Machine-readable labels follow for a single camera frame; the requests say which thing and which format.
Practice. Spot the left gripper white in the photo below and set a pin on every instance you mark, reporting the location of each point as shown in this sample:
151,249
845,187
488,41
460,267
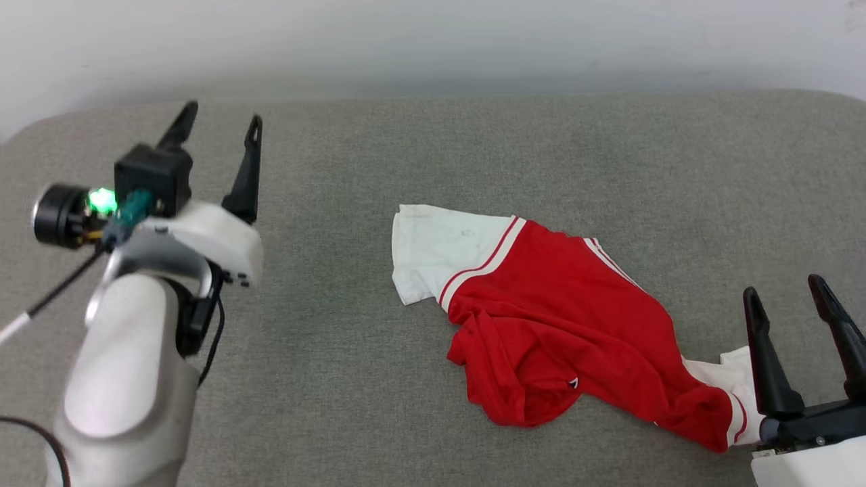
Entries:
223,240

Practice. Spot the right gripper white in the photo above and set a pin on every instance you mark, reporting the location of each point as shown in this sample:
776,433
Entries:
818,460

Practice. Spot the red and white shirt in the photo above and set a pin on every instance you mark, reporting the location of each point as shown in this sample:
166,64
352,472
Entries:
555,304

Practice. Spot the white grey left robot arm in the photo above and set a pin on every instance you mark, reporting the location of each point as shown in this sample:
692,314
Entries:
122,379

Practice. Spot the grey fabric sofa cushion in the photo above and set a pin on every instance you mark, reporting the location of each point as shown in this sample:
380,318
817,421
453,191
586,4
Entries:
419,155

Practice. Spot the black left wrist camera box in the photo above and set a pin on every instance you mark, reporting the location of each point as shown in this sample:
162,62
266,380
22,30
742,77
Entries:
152,176

